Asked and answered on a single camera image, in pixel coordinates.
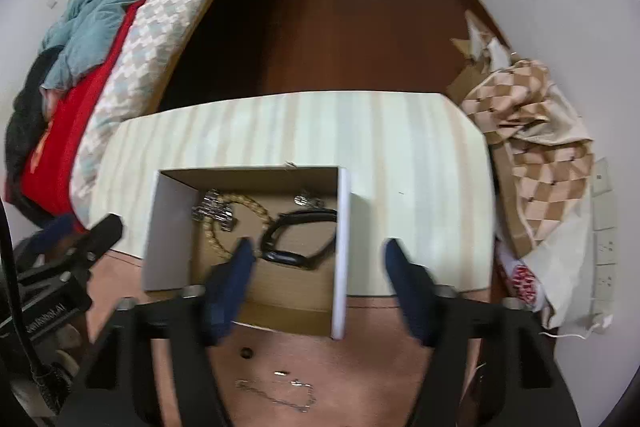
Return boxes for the white cardboard box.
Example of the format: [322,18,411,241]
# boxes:
[142,164,352,341]

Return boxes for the white cable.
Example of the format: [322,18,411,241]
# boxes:
[540,314,615,339]

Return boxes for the red and white patterned bag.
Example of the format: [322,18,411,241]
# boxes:
[497,252,546,313]

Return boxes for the silver link bracelet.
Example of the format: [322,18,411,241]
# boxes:
[192,189,237,232]

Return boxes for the dark cloth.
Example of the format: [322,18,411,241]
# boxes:
[5,47,63,202]

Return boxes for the bed with checkered cover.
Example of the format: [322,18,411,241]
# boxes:
[5,0,251,233]

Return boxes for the black wristband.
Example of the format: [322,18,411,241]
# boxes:
[259,208,339,271]

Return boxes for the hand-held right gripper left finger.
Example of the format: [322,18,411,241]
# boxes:
[60,237,258,427]

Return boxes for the gold beaded bracelet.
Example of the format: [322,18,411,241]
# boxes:
[204,191,274,259]

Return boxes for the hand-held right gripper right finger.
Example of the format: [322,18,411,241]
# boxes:
[382,237,583,427]

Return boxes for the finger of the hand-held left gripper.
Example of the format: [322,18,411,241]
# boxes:
[72,214,124,270]
[27,213,87,260]

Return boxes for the brown checkered cloth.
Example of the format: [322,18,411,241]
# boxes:
[460,58,596,253]

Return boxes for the silver chain necklace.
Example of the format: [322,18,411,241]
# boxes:
[234,377,319,414]

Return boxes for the small silver earrings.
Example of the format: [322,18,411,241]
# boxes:
[294,191,327,210]

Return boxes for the beige checkered bed quilt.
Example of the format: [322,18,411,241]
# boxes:
[69,0,281,228]

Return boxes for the white power strip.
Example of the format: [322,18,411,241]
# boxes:
[589,157,619,310]

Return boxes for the torn cardboard pieces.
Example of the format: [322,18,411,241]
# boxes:
[445,9,516,108]

